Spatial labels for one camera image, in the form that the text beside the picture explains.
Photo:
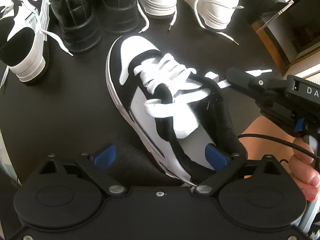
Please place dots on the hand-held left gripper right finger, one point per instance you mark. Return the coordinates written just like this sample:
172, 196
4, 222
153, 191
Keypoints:
216, 155

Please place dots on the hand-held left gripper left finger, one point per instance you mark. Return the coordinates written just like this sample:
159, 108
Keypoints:
105, 153

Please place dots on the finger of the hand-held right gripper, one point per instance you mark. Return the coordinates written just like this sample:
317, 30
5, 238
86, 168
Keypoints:
250, 82

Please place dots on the white shoelace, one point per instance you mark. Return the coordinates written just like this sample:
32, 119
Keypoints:
162, 65

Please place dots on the black and white sneaker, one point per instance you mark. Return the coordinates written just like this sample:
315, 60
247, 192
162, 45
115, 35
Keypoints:
140, 45
20, 45

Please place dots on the black-white sneaker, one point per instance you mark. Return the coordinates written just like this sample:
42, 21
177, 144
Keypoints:
57, 40

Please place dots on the person's right hand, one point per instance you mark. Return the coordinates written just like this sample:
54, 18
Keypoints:
307, 175

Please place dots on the light blue fluffy garment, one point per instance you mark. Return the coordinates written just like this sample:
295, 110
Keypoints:
315, 228

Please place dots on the black leather shoe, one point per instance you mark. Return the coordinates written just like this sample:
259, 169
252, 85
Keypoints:
117, 12
75, 30

